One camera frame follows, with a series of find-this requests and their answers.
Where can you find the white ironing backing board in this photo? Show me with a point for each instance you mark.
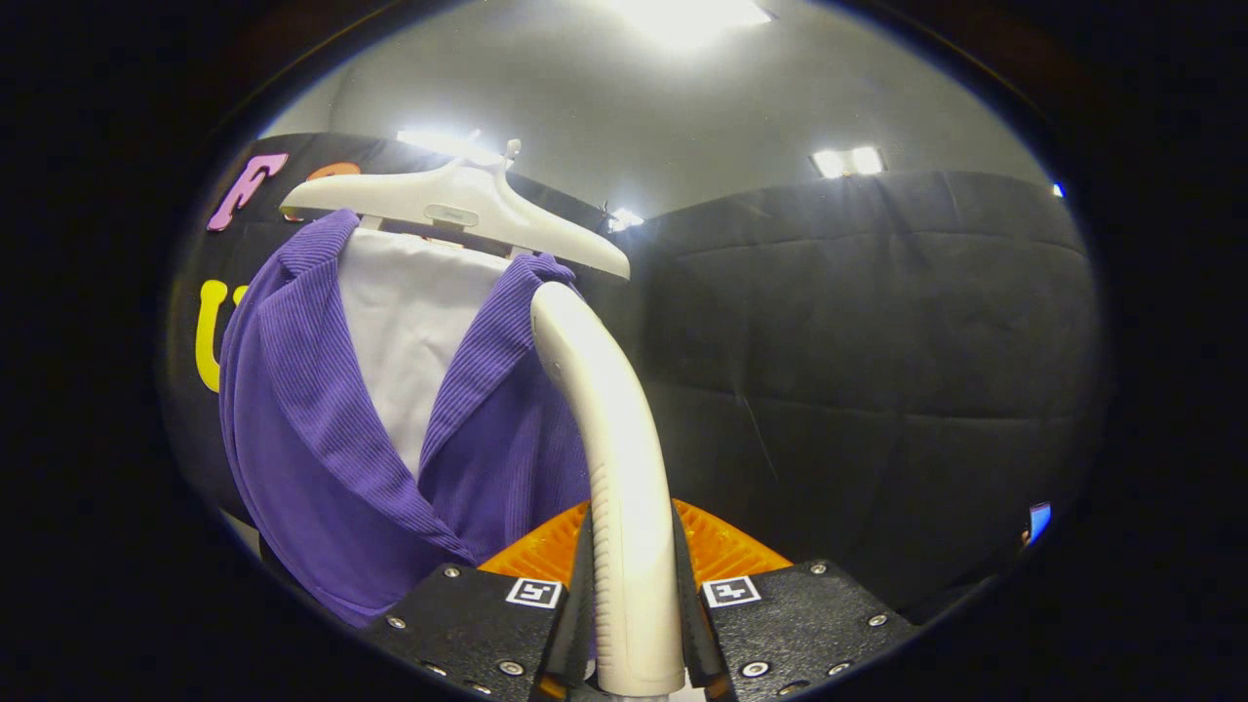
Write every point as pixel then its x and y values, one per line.
pixel 409 322

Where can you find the white garment steamer head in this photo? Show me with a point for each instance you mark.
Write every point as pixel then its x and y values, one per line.
pixel 624 468

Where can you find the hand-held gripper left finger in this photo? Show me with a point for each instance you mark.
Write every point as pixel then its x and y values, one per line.
pixel 580 604

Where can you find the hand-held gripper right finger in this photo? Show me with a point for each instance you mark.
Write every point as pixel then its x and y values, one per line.
pixel 687 604

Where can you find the white plastic clothes hanger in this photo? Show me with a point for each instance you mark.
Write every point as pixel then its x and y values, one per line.
pixel 468 210

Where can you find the blue glowing screen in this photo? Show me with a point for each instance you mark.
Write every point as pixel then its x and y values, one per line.
pixel 1040 522

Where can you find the black quilted curtain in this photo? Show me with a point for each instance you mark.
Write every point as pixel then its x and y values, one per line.
pixel 877 390

